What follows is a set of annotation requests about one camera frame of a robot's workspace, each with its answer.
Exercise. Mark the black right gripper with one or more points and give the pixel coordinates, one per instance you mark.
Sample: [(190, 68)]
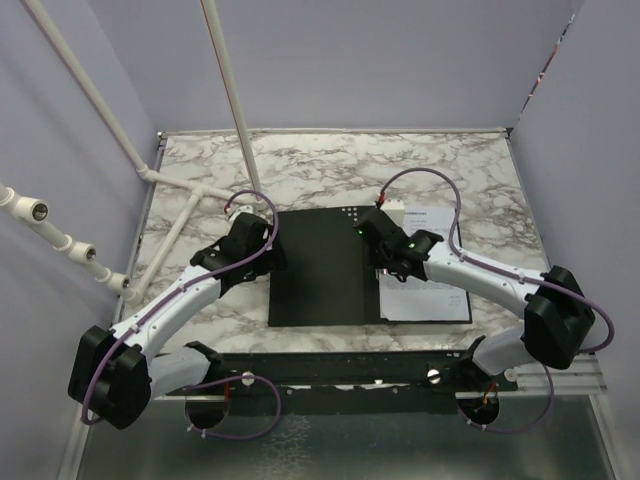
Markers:
[(375, 261)]

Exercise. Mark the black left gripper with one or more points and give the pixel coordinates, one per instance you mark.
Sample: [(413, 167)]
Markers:
[(272, 260)]

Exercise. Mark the white paper sheets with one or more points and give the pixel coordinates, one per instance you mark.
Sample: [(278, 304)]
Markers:
[(418, 301)]

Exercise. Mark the white folder black inside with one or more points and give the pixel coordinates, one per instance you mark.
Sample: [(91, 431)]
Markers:
[(328, 280)]

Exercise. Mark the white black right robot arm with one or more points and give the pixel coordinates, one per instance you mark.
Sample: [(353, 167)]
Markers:
[(554, 319)]

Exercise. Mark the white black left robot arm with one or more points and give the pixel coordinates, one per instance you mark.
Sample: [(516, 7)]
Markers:
[(119, 370)]

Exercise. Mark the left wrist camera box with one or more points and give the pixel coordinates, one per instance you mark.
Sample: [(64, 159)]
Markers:
[(233, 212)]

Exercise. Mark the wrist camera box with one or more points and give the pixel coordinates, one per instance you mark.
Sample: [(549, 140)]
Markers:
[(233, 212), (394, 209)]

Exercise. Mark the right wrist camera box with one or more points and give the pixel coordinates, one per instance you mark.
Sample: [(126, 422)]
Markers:
[(394, 209)]

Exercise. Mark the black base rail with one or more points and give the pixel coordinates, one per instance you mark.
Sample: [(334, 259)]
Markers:
[(364, 382)]

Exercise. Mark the white pipe frame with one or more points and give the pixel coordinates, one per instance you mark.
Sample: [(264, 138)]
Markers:
[(73, 132)]

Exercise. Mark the aluminium rail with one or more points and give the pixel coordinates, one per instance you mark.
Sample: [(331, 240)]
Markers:
[(548, 428)]

